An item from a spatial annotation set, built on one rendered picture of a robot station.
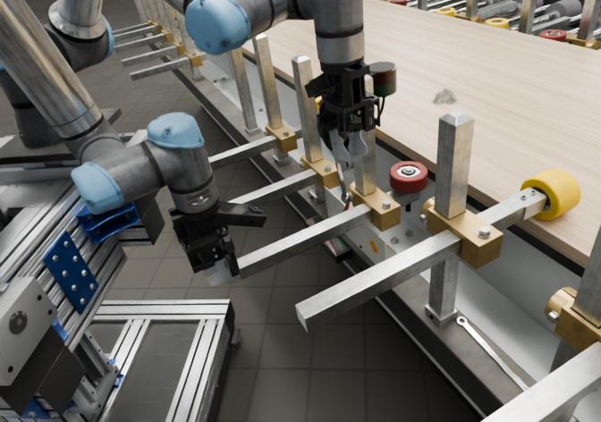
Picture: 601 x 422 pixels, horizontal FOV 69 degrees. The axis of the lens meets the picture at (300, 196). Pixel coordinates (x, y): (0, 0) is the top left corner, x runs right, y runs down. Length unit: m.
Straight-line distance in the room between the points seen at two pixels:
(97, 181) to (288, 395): 1.20
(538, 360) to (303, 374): 0.92
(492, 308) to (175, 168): 0.75
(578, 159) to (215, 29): 0.78
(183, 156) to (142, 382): 1.06
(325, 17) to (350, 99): 0.13
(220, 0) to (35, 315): 0.56
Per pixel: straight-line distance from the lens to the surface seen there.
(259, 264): 0.87
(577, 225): 0.90
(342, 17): 0.68
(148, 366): 1.65
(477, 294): 1.11
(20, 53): 0.73
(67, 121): 0.76
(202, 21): 0.62
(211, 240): 0.77
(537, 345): 1.06
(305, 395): 1.67
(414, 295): 0.99
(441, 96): 1.28
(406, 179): 0.95
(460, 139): 0.67
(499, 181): 0.97
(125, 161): 0.67
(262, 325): 1.87
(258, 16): 0.65
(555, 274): 0.98
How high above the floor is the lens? 1.45
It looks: 36 degrees down
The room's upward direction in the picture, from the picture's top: 10 degrees counter-clockwise
